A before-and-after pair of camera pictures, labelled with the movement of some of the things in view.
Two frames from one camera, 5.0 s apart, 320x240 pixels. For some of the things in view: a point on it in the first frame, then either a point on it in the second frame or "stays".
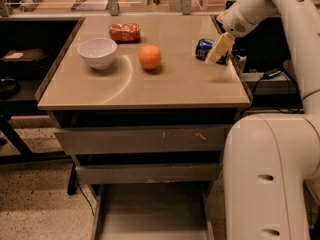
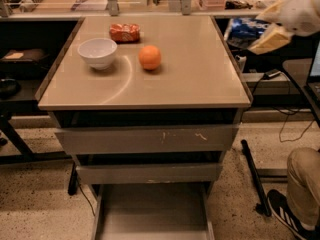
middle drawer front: x=88 y=174 stays
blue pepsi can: x=203 y=47 to x=242 y=33
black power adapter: x=271 y=73 stays
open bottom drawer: x=153 y=211 stays
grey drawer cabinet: x=146 y=118 stays
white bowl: x=98 y=52 stays
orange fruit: x=149 y=57 stays
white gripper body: x=232 y=21 to x=302 y=13
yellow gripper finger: x=222 y=47 to x=270 y=11
